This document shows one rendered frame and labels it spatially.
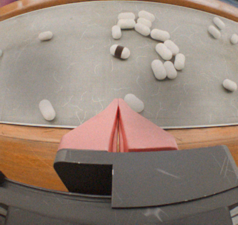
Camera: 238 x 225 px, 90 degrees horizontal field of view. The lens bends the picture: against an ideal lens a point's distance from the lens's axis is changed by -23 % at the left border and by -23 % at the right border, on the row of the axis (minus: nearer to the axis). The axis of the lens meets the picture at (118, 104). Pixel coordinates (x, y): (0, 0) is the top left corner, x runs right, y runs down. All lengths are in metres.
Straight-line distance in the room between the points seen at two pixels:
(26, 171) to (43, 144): 0.06
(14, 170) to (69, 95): 0.16
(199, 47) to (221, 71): 0.07
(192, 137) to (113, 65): 0.18
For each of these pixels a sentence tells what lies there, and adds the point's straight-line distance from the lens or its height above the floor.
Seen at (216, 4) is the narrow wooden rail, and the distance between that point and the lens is 0.48.
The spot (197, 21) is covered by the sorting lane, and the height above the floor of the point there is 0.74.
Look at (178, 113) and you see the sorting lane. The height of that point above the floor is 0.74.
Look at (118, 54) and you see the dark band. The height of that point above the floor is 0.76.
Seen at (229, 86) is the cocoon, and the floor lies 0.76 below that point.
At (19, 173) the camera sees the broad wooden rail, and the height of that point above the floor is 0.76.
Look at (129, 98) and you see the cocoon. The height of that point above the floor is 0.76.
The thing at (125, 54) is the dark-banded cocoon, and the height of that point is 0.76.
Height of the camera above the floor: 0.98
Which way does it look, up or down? 76 degrees down
